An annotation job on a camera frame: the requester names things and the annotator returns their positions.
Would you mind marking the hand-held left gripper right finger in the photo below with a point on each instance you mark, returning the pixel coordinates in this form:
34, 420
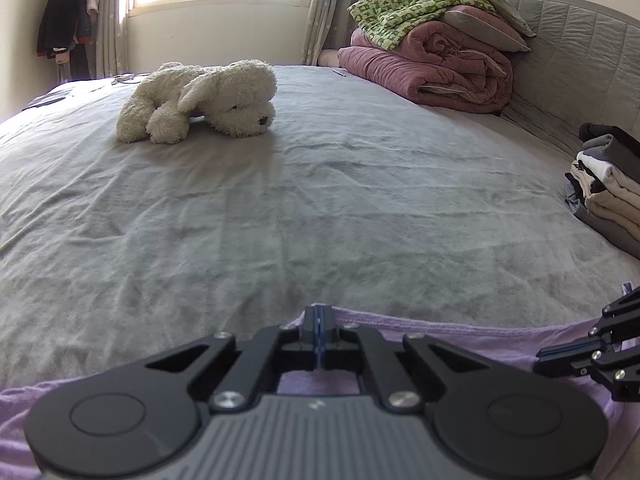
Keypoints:
326, 335

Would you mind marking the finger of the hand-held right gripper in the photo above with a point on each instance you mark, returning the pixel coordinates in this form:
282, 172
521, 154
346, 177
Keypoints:
620, 315
565, 362

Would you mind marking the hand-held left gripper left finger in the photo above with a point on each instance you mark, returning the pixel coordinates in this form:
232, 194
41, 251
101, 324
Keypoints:
311, 335

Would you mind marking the lilac pants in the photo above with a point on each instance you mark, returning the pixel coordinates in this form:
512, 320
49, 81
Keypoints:
475, 345

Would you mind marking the stack of folded clothes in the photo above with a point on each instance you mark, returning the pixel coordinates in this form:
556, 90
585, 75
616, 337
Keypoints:
610, 195

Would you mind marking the white plush dog toy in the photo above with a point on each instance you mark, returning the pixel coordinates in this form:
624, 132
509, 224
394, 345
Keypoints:
225, 95

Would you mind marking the grey quilted headboard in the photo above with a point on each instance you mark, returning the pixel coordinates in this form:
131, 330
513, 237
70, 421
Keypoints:
575, 60

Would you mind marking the pale pink cushion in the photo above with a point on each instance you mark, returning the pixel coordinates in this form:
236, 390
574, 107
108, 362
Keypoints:
330, 57

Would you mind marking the pink folded quilt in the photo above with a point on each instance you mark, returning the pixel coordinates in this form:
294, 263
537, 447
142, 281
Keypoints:
425, 70

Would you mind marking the pink and grey pillow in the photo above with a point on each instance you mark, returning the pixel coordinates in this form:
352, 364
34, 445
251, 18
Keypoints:
485, 27

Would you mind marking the grey patterned curtain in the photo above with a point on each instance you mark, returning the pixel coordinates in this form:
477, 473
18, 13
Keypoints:
325, 10
107, 35

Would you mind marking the green patterned blanket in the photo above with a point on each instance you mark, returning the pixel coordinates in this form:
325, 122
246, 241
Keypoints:
400, 10

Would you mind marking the dark flat object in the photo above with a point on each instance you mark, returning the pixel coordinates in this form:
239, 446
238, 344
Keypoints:
45, 101

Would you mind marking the small beige bag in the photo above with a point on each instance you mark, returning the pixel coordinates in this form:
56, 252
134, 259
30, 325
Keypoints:
61, 56

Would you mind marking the dark hanging jacket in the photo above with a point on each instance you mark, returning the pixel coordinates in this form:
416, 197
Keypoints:
65, 10

